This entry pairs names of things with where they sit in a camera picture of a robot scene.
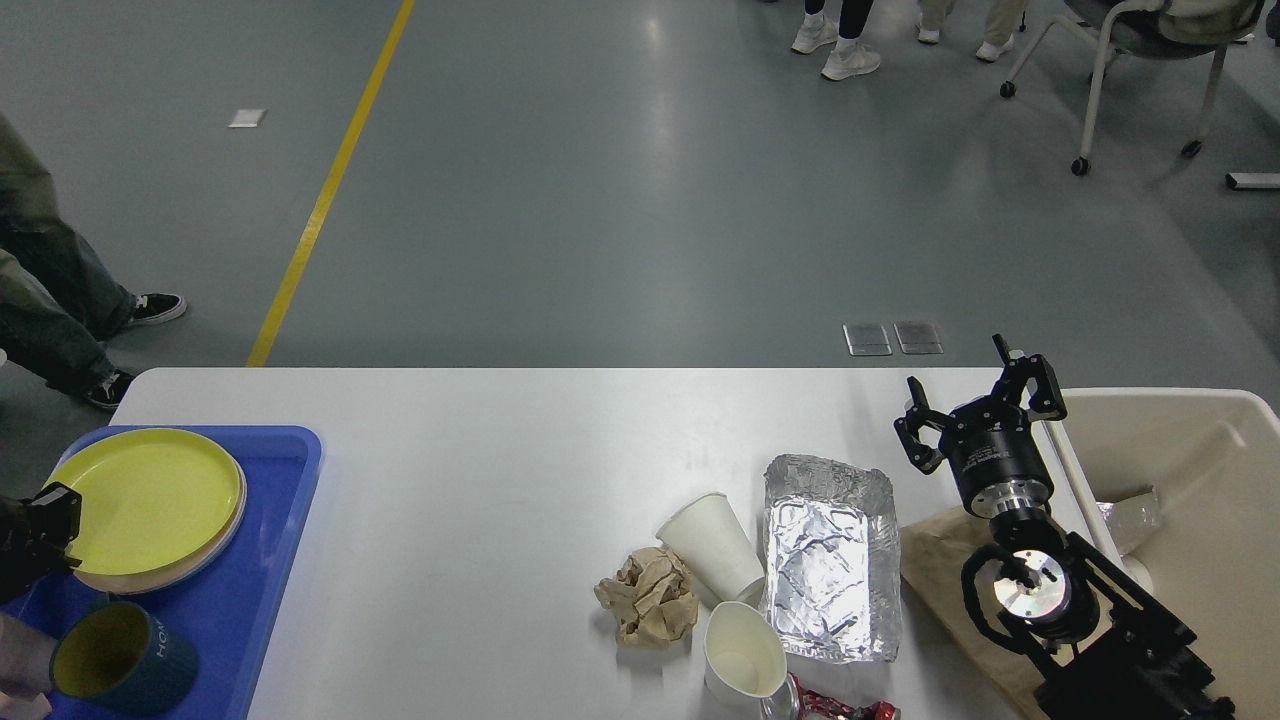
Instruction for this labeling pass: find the pink plate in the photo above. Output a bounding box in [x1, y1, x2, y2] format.
[72, 470, 248, 594]

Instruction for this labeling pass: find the blue plastic tray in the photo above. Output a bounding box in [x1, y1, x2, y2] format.
[0, 427, 323, 720]

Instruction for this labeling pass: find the brown paper bag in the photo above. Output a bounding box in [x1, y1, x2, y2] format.
[900, 507, 1047, 719]

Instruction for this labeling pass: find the upright white paper cup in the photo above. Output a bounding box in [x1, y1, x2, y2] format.
[703, 601, 788, 707]

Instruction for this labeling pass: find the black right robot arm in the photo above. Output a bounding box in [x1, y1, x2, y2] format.
[893, 334, 1236, 719]

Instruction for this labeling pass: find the lying white paper cup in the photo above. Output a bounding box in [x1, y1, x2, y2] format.
[655, 492, 765, 606]

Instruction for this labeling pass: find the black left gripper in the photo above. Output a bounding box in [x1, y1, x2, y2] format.
[1, 482, 82, 603]

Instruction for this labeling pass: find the person in white sneakers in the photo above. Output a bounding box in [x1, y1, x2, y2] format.
[790, 0, 882, 82]

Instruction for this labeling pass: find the pink mug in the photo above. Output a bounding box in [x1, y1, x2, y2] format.
[1, 614, 58, 719]

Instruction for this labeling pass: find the right floor socket plate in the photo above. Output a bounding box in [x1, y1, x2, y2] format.
[893, 322, 945, 355]

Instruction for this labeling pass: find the yellow plate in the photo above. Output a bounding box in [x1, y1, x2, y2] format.
[45, 428, 244, 577]

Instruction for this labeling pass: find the aluminium foil tray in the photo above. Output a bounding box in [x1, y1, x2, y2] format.
[763, 454, 902, 665]

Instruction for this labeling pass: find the crumpled brown paper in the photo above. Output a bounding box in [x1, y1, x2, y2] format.
[593, 546, 700, 650]

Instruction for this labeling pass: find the floor socket plate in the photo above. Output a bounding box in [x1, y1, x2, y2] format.
[893, 322, 945, 355]
[842, 323, 893, 357]

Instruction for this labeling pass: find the person in jeans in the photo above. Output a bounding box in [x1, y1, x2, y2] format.
[1, 119, 188, 411]

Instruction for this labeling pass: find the person in beige trousers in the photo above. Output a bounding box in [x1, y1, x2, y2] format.
[915, 1, 1030, 63]

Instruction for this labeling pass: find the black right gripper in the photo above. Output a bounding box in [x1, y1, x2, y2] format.
[893, 333, 1068, 519]

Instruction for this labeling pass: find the white paper on floor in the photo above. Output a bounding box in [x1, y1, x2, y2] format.
[227, 108, 268, 129]

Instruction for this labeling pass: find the office chair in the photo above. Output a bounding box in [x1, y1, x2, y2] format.
[998, 0, 1266, 177]

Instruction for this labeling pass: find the white bar on floor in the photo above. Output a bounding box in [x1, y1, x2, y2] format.
[1224, 170, 1280, 191]

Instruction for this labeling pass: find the beige plastic bin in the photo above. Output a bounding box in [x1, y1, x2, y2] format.
[1048, 387, 1279, 719]

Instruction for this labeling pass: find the left floor socket plate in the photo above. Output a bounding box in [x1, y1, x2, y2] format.
[842, 323, 893, 357]

